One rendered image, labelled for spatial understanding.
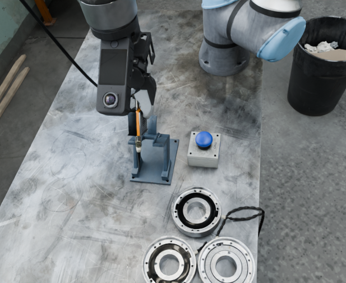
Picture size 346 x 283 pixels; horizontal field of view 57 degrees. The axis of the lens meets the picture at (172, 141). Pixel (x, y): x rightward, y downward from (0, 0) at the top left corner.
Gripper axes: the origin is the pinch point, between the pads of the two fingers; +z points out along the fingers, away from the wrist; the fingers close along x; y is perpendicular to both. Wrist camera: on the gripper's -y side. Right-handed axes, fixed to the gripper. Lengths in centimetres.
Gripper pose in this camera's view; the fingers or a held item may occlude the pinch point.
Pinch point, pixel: (137, 115)
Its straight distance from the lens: 62.0
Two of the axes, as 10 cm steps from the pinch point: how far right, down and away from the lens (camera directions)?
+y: 1.7, -8.2, 5.5
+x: -9.8, -0.8, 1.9
